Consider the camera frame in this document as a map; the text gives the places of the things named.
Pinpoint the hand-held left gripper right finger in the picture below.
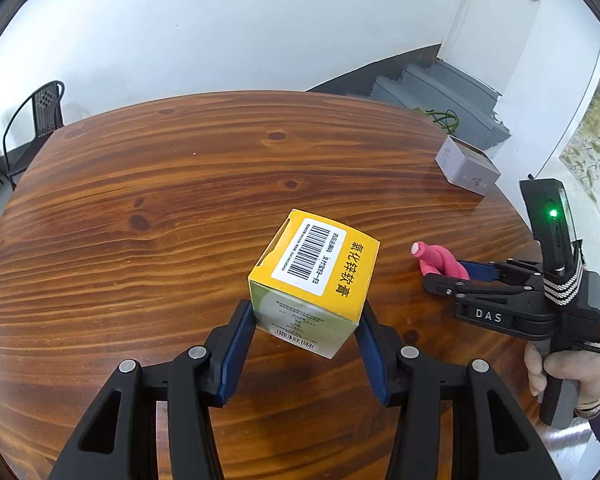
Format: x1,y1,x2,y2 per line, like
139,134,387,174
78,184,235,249
356,305,563,480

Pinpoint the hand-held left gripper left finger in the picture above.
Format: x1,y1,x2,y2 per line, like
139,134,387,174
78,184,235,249
50,300,255,480

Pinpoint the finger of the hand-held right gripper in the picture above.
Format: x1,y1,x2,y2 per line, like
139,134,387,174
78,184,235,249
423,271,520,300
456,258,547,283

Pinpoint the pink knotted rope toy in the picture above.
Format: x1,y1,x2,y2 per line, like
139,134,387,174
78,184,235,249
411,241,470,280

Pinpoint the yellow cardboard box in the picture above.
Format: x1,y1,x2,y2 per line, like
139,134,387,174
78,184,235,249
247,208,381,360

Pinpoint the person's right hand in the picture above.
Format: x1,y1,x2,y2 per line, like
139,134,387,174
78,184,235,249
524,342,600,413

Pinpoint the grey tin box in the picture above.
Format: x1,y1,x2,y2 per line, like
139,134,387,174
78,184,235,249
435,135,501,196

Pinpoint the green felt bag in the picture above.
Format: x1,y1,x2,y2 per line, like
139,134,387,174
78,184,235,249
427,109,461,135

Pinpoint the hanging scroll painting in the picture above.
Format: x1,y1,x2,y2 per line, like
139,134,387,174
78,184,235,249
559,35,600,242

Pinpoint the grey staircase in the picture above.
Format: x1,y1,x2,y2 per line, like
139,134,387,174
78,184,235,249
305,42,511,151

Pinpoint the white door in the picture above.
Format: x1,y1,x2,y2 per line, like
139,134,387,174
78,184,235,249
437,0,546,69

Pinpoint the black mesh-back chair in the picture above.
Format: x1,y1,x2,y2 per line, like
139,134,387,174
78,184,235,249
2,80,67,191

